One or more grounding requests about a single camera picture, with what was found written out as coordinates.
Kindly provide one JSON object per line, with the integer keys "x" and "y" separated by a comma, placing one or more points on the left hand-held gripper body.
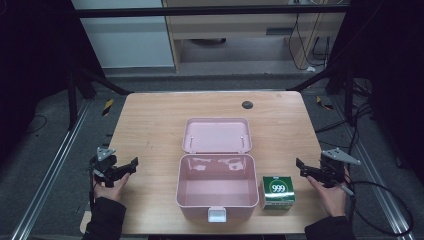
{"x": 106, "y": 164}

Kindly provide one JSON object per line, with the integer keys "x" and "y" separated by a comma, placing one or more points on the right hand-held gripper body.
{"x": 335, "y": 166}

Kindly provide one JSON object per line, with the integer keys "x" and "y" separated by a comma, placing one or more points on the person's left hand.
{"x": 111, "y": 190}

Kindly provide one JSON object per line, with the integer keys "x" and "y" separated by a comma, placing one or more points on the person's right hand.
{"x": 330, "y": 197}

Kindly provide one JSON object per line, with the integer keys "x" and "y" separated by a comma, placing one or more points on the green and white medicine box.
{"x": 277, "y": 193}

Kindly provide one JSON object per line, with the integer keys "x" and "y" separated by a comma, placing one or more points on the yellow and black floor tape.
{"x": 107, "y": 107}
{"x": 324, "y": 103}

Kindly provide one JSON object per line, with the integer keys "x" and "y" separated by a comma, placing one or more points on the black metal stand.
{"x": 348, "y": 96}
{"x": 71, "y": 100}

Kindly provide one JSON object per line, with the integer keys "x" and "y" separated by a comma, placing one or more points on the round black table grommet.
{"x": 247, "y": 105}

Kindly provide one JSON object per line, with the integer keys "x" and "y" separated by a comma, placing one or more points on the pink plastic storage box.
{"x": 216, "y": 180}

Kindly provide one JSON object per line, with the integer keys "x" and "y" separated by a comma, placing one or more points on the white cabinet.
{"x": 130, "y": 40}

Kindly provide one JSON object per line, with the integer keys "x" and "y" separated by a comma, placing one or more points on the light wooden desk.
{"x": 233, "y": 25}

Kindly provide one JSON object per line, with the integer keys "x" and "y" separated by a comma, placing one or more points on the aluminium floor rail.
{"x": 50, "y": 173}
{"x": 373, "y": 166}

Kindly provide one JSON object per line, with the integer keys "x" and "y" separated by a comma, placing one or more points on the black horizontal frame bar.
{"x": 206, "y": 11}

